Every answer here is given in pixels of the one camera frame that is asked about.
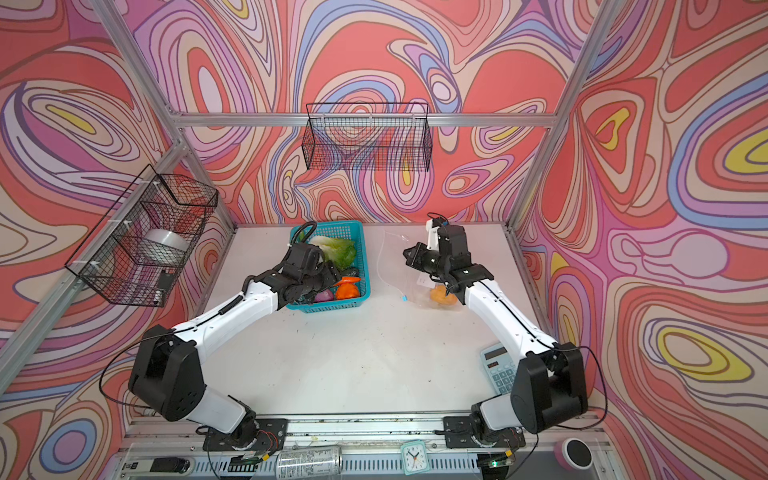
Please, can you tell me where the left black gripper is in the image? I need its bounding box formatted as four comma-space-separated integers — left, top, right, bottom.
299, 258, 344, 300

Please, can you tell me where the brown potato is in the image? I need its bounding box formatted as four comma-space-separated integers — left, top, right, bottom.
429, 284, 459, 307

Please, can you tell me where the green lettuce leaf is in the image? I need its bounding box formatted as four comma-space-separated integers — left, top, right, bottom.
309, 235, 357, 270

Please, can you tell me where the clear zip top bag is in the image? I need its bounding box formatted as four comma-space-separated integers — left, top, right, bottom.
380, 230, 466, 310

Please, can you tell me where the teal plastic basket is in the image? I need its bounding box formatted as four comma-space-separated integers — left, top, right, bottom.
288, 220, 371, 313

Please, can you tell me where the orange carrot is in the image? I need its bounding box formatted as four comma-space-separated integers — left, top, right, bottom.
336, 276, 361, 286

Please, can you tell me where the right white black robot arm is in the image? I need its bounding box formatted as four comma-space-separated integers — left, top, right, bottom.
403, 214, 588, 446

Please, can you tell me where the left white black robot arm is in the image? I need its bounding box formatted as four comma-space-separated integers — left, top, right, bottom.
128, 243, 342, 450

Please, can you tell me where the purple red onion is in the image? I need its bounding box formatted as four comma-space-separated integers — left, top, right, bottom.
314, 289, 335, 303

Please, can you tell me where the teal calculator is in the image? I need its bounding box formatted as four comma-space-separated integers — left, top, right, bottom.
480, 343, 516, 394

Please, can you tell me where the silver drink can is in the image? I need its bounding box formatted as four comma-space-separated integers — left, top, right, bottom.
275, 446, 342, 479

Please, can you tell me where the small teal alarm clock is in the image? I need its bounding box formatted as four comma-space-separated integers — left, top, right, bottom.
400, 440, 431, 476

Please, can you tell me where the black power strip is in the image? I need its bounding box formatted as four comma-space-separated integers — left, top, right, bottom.
120, 457, 194, 476

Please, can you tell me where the back black wire basket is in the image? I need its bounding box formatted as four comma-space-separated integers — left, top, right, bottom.
301, 101, 433, 173

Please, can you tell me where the black wire basket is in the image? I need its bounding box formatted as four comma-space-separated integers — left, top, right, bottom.
65, 166, 219, 308
301, 101, 433, 173

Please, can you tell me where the left black wire basket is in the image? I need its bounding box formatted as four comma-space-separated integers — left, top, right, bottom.
65, 166, 219, 308

